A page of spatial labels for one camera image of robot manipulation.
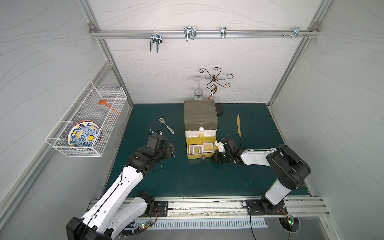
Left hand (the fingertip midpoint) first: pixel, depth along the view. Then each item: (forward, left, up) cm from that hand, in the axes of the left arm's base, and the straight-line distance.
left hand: (168, 148), depth 77 cm
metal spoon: (+31, +12, -15) cm, 36 cm away
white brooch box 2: (+10, -22, -16) cm, 29 cm away
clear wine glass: (+38, -15, +5) cm, 41 cm away
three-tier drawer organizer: (+15, -17, +4) cm, 23 cm away
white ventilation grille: (-31, -17, -17) cm, 39 cm away
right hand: (+3, -23, -17) cm, 29 cm away
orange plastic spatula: (+19, +35, +15) cm, 43 cm away
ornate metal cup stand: (+42, -26, +14) cm, 51 cm away
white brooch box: (+8, -14, -15) cm, 22 cm away
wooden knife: (+29, -45, -16) cm, 56 cm away
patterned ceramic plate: (-3, +33, +17) cm, 37 cm away
